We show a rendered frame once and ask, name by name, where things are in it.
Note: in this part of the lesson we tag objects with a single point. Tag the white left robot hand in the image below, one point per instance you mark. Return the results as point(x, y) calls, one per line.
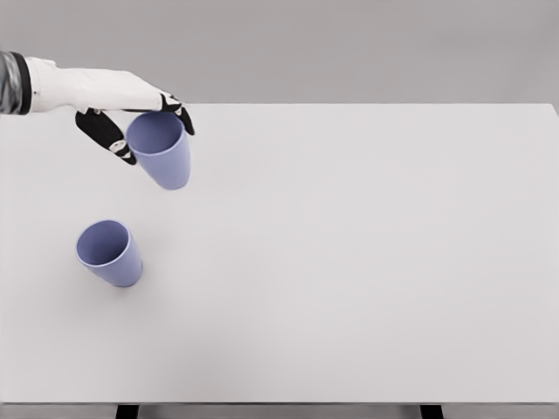
point(115, 89)

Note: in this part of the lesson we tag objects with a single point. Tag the blue plastic cup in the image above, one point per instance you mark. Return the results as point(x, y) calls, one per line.
point(168, 163)
point(118, 262)

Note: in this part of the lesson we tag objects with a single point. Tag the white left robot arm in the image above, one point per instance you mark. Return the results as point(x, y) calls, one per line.
point(41, 85)

